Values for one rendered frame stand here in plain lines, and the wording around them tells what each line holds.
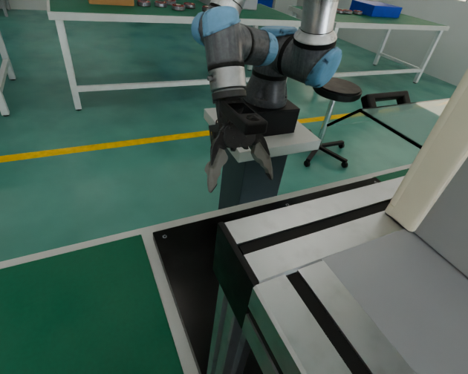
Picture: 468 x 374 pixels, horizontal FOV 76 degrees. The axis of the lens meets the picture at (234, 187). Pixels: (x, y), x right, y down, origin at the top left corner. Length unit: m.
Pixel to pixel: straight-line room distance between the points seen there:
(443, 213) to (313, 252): 0.08
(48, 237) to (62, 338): 1.25
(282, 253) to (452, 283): 0.09
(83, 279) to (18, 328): 0.11
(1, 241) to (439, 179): 1.82
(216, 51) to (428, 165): 0.50
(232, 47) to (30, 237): 1.47
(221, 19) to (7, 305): 0.61
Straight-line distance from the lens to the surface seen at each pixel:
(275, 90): 1.02
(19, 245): 1.81
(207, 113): 1.16
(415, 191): 0.21
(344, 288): 0.17
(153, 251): 0.64
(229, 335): 0.28
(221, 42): 0.63
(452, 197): 0.20
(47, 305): 0.61
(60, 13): 2.71
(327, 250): 0.18
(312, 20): 0.89
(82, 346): 0.56
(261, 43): 0.71
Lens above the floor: 1.24
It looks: 38 degrees down
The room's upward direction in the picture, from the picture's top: 8 degrees clockwise
